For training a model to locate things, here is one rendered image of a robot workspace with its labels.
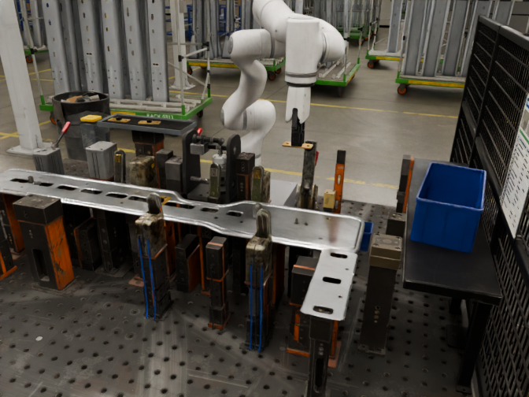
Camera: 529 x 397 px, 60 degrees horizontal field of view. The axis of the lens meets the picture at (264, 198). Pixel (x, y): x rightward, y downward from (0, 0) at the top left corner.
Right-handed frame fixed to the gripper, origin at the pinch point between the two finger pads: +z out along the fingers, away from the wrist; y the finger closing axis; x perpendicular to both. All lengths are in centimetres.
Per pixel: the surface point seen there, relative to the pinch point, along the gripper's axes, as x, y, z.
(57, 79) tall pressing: -381, -347, 73
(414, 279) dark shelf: 35.6, 24.1, 24.3
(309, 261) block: 8.7, 17.0, 29.3
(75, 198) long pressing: -74, 7, 27
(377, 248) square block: 26.0, 16.8, 21.8
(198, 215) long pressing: -29.9, 4.9, 27.4
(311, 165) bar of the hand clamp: 1.5, -15.1, 13.9
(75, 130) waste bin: -246, -203, 82
